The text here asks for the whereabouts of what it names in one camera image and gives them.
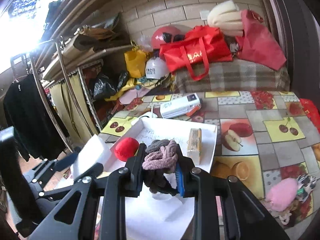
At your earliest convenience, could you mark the brown monkey keychain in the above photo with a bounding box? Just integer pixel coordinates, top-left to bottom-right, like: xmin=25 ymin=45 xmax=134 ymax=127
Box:
xmin=271 ymin=209 xmax=298 ymax=227

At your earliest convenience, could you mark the red tote bag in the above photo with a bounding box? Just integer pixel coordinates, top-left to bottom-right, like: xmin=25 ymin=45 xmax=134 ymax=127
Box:
xmin=159 ymin=26 xmax=233 ymax=81

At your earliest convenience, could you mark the white cardboard box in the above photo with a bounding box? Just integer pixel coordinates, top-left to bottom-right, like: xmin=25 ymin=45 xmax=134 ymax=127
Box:
xmin=100 ymin=117 xmax=218 ymax=240

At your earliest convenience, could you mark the cow plush keychain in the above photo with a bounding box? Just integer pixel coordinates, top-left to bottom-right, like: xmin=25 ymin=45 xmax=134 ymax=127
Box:
xmin=296 ymin=174 xmax=319 ymax=203

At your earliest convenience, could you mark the red yarn ball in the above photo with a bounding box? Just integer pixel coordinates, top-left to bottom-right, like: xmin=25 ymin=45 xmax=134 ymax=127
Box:
xmin=114 ymin=137 xmax=140 ymax=162

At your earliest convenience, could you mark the black plastic bag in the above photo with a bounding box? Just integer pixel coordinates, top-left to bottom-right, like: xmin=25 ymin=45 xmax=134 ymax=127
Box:
xmin=93 ymin=70 xmax=129 ymax=99

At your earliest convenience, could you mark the white helmet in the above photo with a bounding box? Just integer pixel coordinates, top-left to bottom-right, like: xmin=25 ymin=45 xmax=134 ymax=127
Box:
xmin=145 ymin=57 xmax=170 ymax=80

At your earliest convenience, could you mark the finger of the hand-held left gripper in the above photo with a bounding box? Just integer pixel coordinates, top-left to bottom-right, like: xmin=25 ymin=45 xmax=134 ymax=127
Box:
xmin=37 ymin=162 xmax=104 ymax=201
xmin=25 ymin=152 xmax=80 ymax=185

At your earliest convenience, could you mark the red helmet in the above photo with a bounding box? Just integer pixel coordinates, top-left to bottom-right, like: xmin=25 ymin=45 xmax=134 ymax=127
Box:
xmin=151 ymin=26 xmax=185 ymax=50

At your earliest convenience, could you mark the cream ribbed cushion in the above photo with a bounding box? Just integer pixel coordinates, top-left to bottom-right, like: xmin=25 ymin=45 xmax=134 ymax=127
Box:
xmin=207 ymin=0 xmax=244 ymax=37

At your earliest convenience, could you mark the metal shelf rack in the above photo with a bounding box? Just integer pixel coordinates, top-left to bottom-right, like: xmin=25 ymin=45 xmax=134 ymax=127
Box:
xmin=10 ymin=17 xmax=135 ymax=153

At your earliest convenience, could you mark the red patterned bag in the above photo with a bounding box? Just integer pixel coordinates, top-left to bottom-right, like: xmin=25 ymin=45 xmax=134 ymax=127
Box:
xmin=299 ymin=98 xmax=320 ymax=128

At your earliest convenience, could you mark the cardboard pile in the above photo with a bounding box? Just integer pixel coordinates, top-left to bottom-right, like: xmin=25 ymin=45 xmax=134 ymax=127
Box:
xmin=74 ymin=12 xmax=130 ymax=53

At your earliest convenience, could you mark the pink fluffy pompom keychain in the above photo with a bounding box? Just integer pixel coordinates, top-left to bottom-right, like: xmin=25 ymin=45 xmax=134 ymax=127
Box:
xmin=265 ymin=177 xmax=299 ymax=212

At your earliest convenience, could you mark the beige rack curtain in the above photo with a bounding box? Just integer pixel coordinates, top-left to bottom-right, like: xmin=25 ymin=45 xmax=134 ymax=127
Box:
xmin=49 ymin=74 xmax=99 ymax=140

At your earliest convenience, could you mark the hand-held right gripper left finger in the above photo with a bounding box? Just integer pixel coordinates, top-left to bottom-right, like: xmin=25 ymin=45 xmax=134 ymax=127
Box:
xmin=29 ymin=143 xmax=147 ymax=240

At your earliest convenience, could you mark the pink slipper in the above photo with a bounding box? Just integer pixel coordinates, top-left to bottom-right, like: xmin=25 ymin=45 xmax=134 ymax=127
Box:
xmin=119 ymin=89 xmax=145 ymax=105

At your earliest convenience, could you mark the red cloth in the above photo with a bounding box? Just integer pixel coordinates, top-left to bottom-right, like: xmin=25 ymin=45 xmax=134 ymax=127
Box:
xmin=235 ymin=9 xmax=287 ymax=70

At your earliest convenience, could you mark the black hanging garment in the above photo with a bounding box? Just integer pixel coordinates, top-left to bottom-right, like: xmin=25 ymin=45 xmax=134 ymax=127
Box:
xmin=3 ymin=74 xmax=69 ymax=162

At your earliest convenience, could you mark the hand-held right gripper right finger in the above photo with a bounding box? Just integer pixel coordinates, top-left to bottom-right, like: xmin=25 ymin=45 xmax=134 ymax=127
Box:
xmin=175 ymin=144 xmax=290 ymax=240

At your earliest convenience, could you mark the dark brown scrunchie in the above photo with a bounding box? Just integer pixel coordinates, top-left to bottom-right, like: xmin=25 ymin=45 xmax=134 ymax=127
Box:
xmin=142 ymin=169 xmax=178 ymax=197

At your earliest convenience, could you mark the plaid sofa cover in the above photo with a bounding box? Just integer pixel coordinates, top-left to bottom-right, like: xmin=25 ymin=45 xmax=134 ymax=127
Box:
xmin=174 ymin=59 xmax=290 ymax=93

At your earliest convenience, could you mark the fruit print tablecloth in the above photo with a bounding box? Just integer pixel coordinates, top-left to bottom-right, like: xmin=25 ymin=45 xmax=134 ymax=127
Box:
xmin=96 ymin=90 xmax=320 ymax=230

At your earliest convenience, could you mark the white device box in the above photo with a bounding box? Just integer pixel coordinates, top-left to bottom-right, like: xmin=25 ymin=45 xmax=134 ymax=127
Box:
xmin=160 ymin=93 xmax=202 ymax=119

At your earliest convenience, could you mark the yellow plastic bag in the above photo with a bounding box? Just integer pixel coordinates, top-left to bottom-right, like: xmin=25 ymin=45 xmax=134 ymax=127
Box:
xmin=124 ymin=46 xmax=149 ymax=78

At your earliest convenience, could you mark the grey scrunchie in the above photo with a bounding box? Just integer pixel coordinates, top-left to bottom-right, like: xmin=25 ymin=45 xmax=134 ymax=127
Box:
xmin=145 ymin=139 xmax=173 ymax=155

